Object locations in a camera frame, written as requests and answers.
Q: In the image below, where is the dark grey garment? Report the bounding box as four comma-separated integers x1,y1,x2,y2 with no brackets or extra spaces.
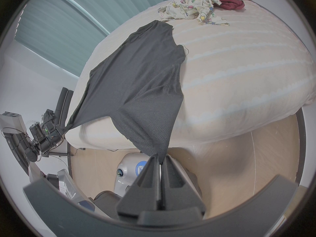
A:
42,109,55,128

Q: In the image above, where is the black T-shirt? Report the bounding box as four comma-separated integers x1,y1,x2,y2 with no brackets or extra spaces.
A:
66,20,186,166

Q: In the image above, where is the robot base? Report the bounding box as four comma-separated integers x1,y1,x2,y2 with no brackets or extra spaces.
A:
47,153,198,219

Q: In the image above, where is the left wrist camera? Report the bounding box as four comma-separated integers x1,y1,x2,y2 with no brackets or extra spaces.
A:
29,122,45,140

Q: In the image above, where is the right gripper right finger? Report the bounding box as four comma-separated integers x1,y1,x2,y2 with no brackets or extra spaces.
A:
162,155,206,219

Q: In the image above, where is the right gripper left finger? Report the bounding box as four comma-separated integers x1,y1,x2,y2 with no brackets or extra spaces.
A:
117,154,161,219

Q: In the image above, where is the white printed pyjama top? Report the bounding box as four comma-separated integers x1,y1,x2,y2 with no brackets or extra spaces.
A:
158,0,230,26

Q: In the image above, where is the blue-green curtain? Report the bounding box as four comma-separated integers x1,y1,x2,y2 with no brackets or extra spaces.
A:
47,0,188,36
13,0,109,77

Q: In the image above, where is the dark grey chest of drawers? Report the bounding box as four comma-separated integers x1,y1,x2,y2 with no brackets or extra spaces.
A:
53,87,74,125

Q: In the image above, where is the bed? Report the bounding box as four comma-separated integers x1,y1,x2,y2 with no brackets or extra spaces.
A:
67,0,314,151

